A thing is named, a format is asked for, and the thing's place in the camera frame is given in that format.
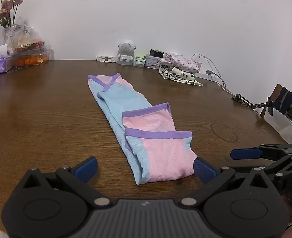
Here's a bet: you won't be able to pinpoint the blue pink mesh garment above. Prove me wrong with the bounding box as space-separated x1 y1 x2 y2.
88 74 197 185

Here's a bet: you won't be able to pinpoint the black phone clamp stand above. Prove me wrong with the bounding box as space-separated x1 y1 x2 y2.
231 93 276 116

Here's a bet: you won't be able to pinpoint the floral patterned folded cloth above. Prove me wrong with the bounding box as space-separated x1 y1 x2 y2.
158 65 203 87

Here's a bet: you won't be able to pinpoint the pink dotted folded cloth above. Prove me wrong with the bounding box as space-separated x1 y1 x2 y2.
158 53 200 74

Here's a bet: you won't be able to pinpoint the white power strip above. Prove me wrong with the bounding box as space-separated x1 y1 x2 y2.
96 55 117 63

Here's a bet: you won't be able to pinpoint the black small box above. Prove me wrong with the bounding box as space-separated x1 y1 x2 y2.
149 49 164 58

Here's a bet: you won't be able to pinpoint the white astronaut figurine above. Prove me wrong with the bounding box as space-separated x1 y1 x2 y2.
116 39 136 66

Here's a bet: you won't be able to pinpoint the clear box with oranges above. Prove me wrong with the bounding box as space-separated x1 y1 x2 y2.
5 17 54 69

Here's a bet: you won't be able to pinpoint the white charging cables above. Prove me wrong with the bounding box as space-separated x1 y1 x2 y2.
192 53 236 96

